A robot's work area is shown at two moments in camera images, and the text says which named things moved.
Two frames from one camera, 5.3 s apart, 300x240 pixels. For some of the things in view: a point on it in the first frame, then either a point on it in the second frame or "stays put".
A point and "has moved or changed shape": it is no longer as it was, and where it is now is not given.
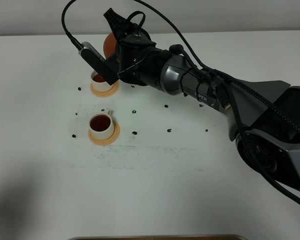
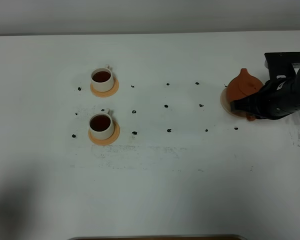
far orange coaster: [105, 94] stays put
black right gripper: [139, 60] → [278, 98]
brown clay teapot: [110, 46] has moved or changed shape
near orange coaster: [109, 140] stays put
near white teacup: [101, 124] stays put
